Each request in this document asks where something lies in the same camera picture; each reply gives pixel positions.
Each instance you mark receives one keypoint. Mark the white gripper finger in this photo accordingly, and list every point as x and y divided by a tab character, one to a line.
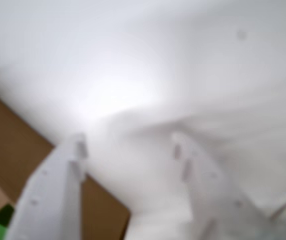
50	200
213	200

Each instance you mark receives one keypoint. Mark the green cube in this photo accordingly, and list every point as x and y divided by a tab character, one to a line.
0	225

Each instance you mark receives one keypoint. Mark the brown cardboard box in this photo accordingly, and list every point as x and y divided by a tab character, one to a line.
12	140

